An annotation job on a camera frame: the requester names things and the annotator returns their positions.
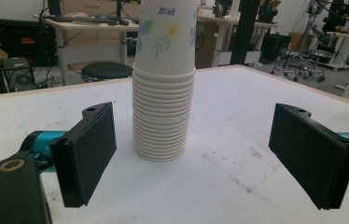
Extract black metal frame post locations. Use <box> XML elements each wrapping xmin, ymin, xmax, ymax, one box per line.
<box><xmin>230</xmin><ymin>0</ymin><xmax>262</xmax><ymax>65</ymax></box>

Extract black equipment case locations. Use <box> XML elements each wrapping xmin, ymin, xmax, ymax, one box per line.
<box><xmin>0</xmin><ymin>18</ymin><xmax>58</xmax><ymax>67</ymax></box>

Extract black round stool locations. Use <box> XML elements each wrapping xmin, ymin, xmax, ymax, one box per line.
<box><xmin>80</xmin><ymin>61</ymin><xmax>134</xmax><ymax>82</ymax></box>

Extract wooden desk with white legs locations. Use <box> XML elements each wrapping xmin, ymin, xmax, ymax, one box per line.
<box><xmin>33</xmin><ymin>13</ymin><xmax>141</xmax><ymax>87</ymax></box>

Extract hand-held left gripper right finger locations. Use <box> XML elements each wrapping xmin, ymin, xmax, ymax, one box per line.
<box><xmin>268</xmin><ymin>103</ymin><xmax>349</xmax><ymax>210</ymax></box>

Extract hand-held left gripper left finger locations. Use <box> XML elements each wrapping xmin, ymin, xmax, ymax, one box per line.
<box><xmin>32</xmin><ymin>101</ymin><xmax>118</xmax><ymax>208</ymax></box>

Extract stack of paper cups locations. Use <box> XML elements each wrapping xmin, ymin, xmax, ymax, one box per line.
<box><xmin>132</xmin><ymin>0</ymin><xmax>198</xmax><ymax>162</ymax></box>

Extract black keyboard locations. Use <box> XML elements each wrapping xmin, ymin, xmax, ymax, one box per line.
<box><xmin>50</xmin><ymin>15</ymin><xmax>130</xmax><ymax>26</ymax></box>

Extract light wooden desk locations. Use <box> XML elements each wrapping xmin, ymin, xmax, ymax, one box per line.
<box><xmin>195</xmin><ymin>15</ymin><xmax>281</xmax><ymax>68</ymax></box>

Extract white foam mat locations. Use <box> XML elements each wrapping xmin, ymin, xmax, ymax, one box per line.
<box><xmin>0</xmin><ymin>64</ymin><xmax>349</xmax><ymax>224</ymax></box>

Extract chrome chair bases with casters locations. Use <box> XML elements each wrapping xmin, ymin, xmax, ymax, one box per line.
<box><xmin>270</xmin><ymin>50</ymin><xmax>326</xmax><ymax>83</ymax></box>

